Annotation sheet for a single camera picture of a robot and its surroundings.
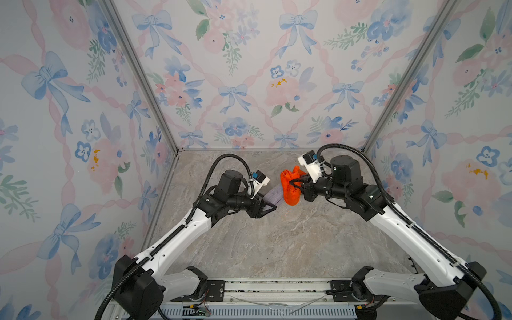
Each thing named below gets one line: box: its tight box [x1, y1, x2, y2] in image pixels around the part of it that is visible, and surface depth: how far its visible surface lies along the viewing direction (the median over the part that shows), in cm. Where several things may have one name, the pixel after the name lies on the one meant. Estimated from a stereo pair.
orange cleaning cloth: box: [280, 166, 308, 207], surface depth 66 cm
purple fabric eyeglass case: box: [263, 185, 284, 206], surface depth 71 cm
